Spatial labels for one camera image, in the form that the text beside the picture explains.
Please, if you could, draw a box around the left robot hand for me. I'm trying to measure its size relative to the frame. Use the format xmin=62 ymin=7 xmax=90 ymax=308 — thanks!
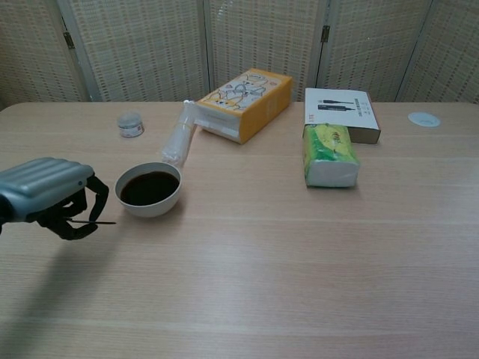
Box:
xmin=0 ymin=156 xmax=110 ymax=241

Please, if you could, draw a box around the black plastic spoon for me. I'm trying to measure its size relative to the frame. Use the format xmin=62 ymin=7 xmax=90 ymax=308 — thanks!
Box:
xmin=65 ymin=216 xmax=117 ymax=226

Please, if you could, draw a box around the white bowl of dark liquid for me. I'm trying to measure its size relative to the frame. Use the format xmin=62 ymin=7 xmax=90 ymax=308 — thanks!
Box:
xmin=114 ymin=161 xmax=183 ymax=219

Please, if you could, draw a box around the small clear plastic jar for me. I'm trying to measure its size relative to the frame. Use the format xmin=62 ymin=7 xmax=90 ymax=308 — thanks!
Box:
xmin=117 ymin=111 xmax=145 ymax=138

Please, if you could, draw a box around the stack of clear plastic cups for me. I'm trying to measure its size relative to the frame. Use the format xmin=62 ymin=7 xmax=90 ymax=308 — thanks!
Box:
xmin=159 ymin=99 xmax=198 ymax=168

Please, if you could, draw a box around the woven folding screen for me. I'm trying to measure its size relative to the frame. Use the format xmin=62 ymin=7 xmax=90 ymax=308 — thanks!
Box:
xmin=0 ymin=0 xmax=479 ymax=109

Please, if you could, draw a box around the yellow cartoon tissue box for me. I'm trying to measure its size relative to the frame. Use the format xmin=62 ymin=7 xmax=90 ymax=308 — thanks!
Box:
xmin=196 ymin=68 xmax=293 ymax=144

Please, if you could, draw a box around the green soft tissue pack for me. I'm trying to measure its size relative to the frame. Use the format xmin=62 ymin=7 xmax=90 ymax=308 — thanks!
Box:
xmin=301 ymin=123 xmax=361 ymax=188

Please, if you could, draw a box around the white round table grommet cap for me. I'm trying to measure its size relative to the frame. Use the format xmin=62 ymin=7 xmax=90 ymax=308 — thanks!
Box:
xmin=407 ymin=111 xmax=442 ymax=128

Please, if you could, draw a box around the white cable product box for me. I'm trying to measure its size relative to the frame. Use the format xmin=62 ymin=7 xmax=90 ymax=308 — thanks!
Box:
xmin=302 ymin=88 xmax=382 ymax=146

